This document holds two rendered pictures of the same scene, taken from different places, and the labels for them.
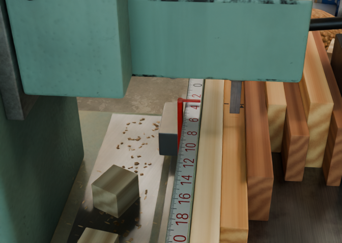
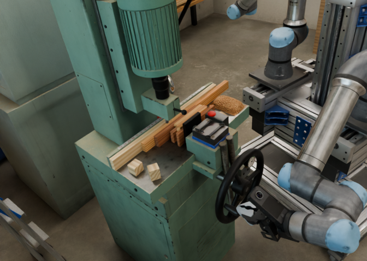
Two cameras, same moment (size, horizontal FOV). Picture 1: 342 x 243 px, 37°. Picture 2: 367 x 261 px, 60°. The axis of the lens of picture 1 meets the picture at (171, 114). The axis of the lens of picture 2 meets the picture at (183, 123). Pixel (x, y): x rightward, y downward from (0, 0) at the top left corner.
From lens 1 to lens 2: 0.95 m
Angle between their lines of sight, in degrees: 32
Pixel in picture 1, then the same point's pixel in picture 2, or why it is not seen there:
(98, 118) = not seen: hidden behind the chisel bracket
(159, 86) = not seen: hidden behind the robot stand
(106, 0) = (131, 96)
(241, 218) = (145, 142)
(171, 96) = not seen: hidden behind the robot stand
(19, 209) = (123, 129)
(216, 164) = (150, 131)
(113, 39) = (133, 102)
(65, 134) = (147, 116)
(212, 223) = (137, 141)
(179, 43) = (149, 106)
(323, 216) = (169, 150)
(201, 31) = (151, 105)
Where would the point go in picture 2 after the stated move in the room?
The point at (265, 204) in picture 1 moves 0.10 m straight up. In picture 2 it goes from (157, 143) to (153, 122)
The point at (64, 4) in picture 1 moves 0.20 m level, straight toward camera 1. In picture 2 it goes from (126, 94) to (95, 126)
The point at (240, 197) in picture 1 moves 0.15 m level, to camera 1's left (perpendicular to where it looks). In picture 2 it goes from (149, 139) to (120, 128)
